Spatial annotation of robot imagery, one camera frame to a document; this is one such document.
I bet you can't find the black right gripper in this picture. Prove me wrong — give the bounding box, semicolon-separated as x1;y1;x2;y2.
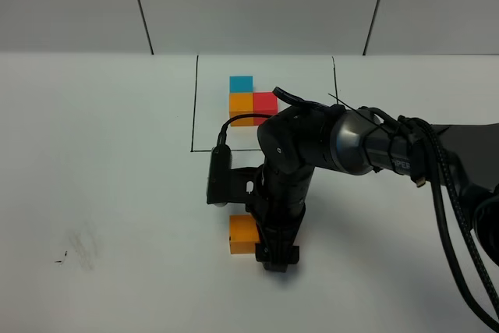
229;165;314;273

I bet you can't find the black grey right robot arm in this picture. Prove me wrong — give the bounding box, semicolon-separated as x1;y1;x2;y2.
241;88;498;271

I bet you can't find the red template block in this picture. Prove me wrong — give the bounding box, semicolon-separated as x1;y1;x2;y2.
253;92;278;126

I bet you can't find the orange template block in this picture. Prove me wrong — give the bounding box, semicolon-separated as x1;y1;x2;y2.
229;93;254;127

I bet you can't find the blue template block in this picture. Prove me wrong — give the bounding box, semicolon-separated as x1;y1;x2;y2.
229;76;253;94

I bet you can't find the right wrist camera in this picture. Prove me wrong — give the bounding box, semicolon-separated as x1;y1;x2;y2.
207;144;232;207

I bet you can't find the black right cable bundle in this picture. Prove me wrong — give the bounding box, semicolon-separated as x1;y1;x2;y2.
216;93;499;333

